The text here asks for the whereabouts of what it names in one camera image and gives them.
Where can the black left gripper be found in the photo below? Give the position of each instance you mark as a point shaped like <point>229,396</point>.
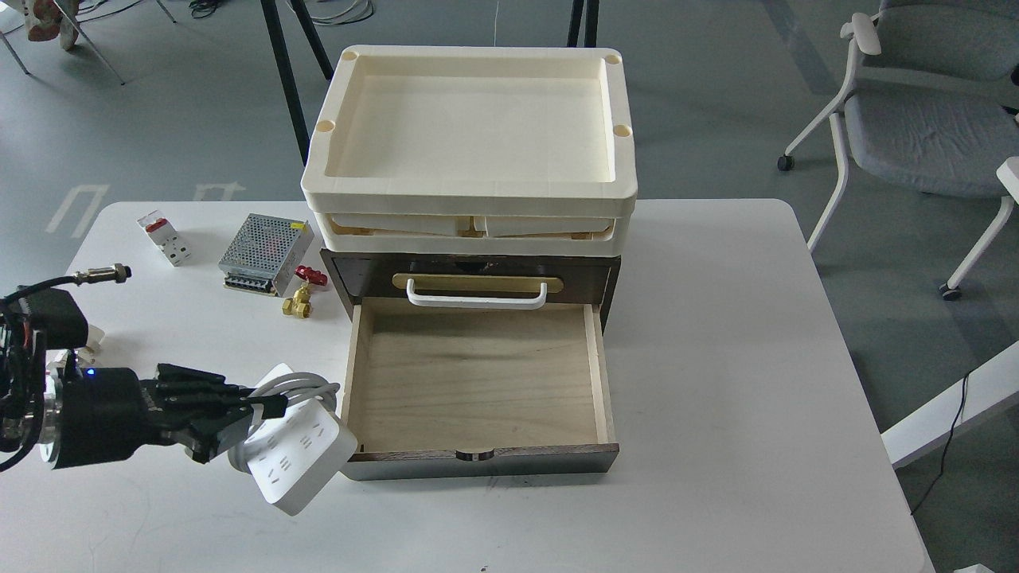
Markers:
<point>108,414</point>

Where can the white power strip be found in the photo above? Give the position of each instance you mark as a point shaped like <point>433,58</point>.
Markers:
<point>293,457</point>

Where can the dark wooden cabinet body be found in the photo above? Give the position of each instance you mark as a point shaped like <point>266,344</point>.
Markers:
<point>569,279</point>

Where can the metal mesh power supply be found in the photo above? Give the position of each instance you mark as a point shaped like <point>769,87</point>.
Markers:
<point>264,254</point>

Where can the red white circuit breaker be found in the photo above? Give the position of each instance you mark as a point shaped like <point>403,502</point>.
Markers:
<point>165,237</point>

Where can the open wooden drawer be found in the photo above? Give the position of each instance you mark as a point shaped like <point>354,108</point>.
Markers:
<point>459,393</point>

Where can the cream plastic lower tray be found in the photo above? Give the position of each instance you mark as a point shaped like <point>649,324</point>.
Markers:
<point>473,235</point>

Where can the cream plastic tray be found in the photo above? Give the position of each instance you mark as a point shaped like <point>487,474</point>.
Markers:
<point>473,235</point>
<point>474,131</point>

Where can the black tripod leg left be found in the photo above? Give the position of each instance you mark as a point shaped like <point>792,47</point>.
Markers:
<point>285,71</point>

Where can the black tripod leg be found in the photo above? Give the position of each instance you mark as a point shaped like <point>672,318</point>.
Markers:
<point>285,71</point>
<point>584,22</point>

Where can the cream plastic tray top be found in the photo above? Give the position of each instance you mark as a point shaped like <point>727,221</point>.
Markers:
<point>474,131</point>

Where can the black tripod leg right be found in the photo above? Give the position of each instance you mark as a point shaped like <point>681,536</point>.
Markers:
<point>584,22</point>

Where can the grey office chair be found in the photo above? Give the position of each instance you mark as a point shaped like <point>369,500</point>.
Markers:
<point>928,139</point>

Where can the white side table edge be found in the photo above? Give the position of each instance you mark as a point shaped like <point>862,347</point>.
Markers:
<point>989,390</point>

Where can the brass valve red handle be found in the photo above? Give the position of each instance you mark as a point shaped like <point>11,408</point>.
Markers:
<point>299,304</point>

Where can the metal cable connector plug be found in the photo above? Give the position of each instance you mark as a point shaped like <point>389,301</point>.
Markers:
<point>117,273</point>

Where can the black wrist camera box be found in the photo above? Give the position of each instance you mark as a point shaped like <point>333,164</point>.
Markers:
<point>53,311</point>

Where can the white drawer handle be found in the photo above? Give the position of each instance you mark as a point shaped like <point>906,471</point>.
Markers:
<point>477,302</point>

